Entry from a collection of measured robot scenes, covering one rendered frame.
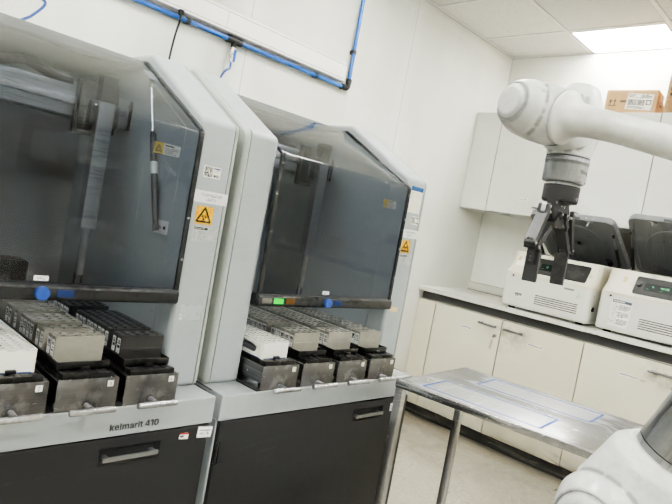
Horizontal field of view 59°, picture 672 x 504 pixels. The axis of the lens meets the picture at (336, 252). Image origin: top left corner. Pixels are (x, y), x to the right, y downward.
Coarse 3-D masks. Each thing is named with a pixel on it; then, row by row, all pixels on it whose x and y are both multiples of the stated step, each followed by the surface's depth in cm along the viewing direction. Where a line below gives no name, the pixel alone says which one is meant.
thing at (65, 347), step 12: (60, 336) 130; (72, 336) 132; (84, 336) 134; (96, 336) 136; (60, 348) 130; (72, 348) 132; (84, 348) 134; (96, 348) 136; (60, 360) 131; (72, 360) 133; (84, 360) 135; (96, 360) 137
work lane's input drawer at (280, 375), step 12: (240, 360) 171; (252, 360) 169; (264, 360) 166; (276, 360) 169; (288, 360) 171; (240, 372) 170; (252, 372) 167; (264, 372) 164; (276, 372) 167; (288, 372) 170; (264, 384) 165; (276, 384) 168; (288, 384) 171
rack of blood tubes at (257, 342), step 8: (248, 328) 182; (256, 328) 184; (248, 336) 172; (256, 336) 173; (264, 336) 175; (272, 336) 177; (248, 344) 186; (256, 344) 169; (264, 344) 167; (272, 344) 169; (280, 344) 172; (288, 344) 174; (248, 352) 171; (256, 352) 169; (264, 352) 168; (272, 352) 170; (280, 352) 172
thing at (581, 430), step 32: (416, 384) 169; (448, 384) 176; (480, 384) 183; (512, 384) 191; (480, 416) 154; (512, 416) 154; (544, 416) 160; (576, 416) 166; (608, 416) 172; (384, 448) 171; (448, 448) 204; (576, 448) 138; (384, 480) 170; (448, 480) 205
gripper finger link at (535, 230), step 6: (540, 204) 123; (546, 204) 122; (540, 210) 122; (546, 210) 121; (534, 216) 122; (540, 216) 122; (546, 216) 121; (534, 222) 122; (540, 222) 121; (534, 228) 121; (540, 228) 120; (528, 234) 121; (534, 234) 120; (540, 234) 120; (528, 240) 120; (534, 240) 119
